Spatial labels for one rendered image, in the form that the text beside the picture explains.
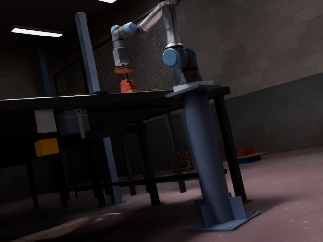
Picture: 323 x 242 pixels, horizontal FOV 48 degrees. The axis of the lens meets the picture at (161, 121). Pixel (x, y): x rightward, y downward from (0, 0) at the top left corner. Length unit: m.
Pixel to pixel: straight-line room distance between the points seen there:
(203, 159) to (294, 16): 5.11
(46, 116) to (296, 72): 5.57
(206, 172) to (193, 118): 0.35
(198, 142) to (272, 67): 4.97
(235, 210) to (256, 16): 5.46
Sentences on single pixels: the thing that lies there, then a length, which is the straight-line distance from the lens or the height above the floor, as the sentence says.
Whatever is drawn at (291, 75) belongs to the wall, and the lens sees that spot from 6.97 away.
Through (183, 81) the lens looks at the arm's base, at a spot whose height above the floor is 0.93.
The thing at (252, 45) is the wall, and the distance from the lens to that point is 7.31.
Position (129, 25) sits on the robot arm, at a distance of 2.50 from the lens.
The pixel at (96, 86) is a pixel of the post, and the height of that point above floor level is 1.44.
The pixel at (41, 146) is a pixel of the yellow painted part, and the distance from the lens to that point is 1.86.
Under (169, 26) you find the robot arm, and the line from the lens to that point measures 2.28.
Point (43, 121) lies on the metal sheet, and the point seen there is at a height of 0.79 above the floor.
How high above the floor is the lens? 0.54
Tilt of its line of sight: 4 degrees up
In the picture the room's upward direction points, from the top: 12 degrees counter-clockwise
